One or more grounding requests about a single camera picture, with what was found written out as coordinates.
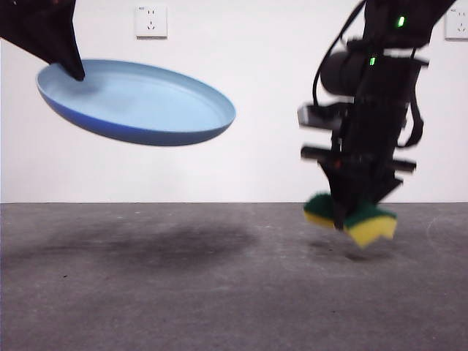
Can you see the white wall socket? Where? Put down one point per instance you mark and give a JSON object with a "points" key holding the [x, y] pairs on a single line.
{"points": [[151, 22], [457, 23]]}

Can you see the yellow green scouring sponge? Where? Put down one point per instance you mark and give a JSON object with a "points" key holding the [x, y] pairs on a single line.
{"points": [[369, 234]]}

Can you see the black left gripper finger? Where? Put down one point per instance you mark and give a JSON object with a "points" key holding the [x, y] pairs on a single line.
{"points": [[44, 29]]}

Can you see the light blue round plate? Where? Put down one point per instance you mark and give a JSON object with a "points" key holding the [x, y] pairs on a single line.
{"points": [[146, 106]]}

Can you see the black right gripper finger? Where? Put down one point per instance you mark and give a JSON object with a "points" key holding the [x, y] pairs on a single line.
{"points": [[385, 188], [342, 190]]}

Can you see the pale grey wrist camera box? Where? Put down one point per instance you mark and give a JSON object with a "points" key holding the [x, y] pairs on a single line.
{"points": [[318, 117]]}

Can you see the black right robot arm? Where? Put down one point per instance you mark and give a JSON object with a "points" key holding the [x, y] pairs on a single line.
{"points": [[387, 91]]}

